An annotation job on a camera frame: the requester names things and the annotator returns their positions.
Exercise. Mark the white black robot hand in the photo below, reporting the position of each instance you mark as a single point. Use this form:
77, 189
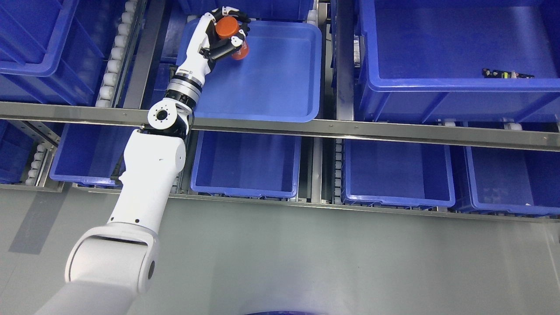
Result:
206, 47

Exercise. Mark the orange cylindrical capacitor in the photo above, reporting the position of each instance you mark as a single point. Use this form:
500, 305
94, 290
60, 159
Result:
226, 28

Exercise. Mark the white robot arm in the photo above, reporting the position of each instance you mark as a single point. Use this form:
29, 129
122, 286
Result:
110, 265

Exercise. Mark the blue bin top centre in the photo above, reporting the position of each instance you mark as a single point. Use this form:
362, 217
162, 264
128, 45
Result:
283, 10

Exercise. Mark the shallow blue tray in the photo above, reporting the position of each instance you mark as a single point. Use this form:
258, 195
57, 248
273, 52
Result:
278, 81

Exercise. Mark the white roller track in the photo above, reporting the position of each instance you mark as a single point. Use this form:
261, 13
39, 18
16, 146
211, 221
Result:
113, 71

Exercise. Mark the blue bin upper left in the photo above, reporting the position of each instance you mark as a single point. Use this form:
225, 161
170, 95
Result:
54, 51

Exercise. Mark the blue bin lower left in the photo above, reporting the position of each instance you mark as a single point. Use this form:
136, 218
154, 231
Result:
90, 154

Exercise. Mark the large blue bin upper right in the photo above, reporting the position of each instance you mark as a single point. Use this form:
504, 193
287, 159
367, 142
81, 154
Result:
422, 60

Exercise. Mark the blue bin lower right centre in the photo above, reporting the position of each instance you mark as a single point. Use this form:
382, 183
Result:
401, 174

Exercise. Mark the black component in bin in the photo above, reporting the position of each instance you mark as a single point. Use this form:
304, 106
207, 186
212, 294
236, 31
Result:
502, 74

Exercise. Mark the blue bin lower far right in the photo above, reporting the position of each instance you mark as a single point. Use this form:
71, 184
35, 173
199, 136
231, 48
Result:
506, 181

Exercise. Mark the metal shelf frame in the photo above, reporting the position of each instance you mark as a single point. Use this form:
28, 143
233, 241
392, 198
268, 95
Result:
317, 129

